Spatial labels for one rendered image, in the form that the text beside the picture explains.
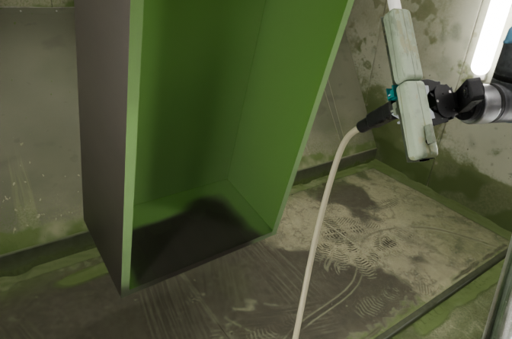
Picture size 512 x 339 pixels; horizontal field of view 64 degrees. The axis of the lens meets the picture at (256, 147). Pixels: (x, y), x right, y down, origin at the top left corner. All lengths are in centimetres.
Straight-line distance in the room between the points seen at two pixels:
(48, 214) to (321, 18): 149
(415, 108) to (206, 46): 75
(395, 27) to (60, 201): 168
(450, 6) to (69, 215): 241
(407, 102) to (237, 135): 93
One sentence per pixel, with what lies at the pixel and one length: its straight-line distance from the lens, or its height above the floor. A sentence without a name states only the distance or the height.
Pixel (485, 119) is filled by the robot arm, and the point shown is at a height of 113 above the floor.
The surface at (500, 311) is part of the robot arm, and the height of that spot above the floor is 112.
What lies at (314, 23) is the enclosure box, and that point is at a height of 124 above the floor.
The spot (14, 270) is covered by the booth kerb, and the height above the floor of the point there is 8.
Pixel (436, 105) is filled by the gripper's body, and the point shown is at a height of 116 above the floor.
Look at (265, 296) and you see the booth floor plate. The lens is 193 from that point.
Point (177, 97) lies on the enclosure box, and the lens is 138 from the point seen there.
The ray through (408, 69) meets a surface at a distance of 85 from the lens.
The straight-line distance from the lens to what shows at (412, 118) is 82.
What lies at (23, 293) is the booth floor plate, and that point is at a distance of 207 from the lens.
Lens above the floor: 141
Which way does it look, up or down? 25 degrees down
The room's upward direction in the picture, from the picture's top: 5 degrees clockwise
